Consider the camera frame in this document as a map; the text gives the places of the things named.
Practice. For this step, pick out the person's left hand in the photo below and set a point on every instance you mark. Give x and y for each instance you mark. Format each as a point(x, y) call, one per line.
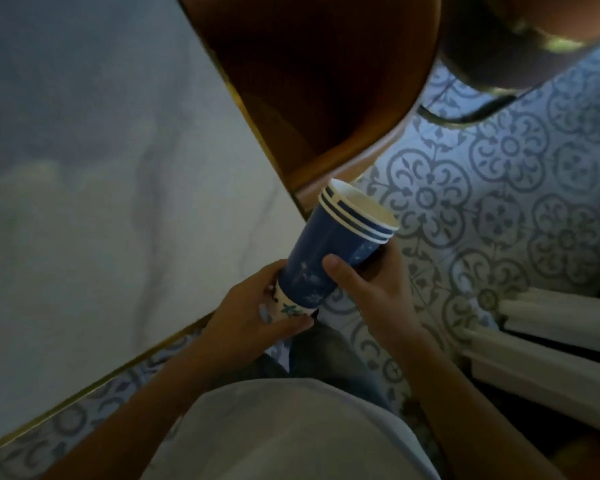
point(235, 324)

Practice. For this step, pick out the person's right hand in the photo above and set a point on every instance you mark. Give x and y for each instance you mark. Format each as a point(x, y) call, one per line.
point(380, 299)

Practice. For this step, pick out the person's left thumb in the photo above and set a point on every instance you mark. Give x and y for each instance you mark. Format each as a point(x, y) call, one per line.
point(290, 328)

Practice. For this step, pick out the person's right thumb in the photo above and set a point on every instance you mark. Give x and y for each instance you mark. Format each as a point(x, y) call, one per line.
point(342, 274)

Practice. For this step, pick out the blue paper cup white base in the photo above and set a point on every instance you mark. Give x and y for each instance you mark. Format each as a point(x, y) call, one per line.
point(320, 254)

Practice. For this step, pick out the person's right forearm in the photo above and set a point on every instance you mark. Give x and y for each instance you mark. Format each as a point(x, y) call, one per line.
point(460, 409)

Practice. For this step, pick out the person's left forearm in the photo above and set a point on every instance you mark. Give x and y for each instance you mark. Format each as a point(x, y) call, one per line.
point(140, 414)

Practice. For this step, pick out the person's blue jeans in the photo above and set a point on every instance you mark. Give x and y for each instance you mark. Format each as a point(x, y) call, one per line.
point(325, 354)

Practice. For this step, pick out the person's white shirt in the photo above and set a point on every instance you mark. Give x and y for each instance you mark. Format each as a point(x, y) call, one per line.
point(290, 434)

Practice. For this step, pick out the brown wooden chair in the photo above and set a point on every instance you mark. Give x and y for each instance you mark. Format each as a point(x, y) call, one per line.
point(320, 74)

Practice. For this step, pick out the white slatted radiator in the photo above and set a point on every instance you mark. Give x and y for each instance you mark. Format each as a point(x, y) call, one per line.
point(555, 344)

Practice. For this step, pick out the dark chair with metal frame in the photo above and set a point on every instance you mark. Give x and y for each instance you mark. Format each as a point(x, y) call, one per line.
point(495, 49)

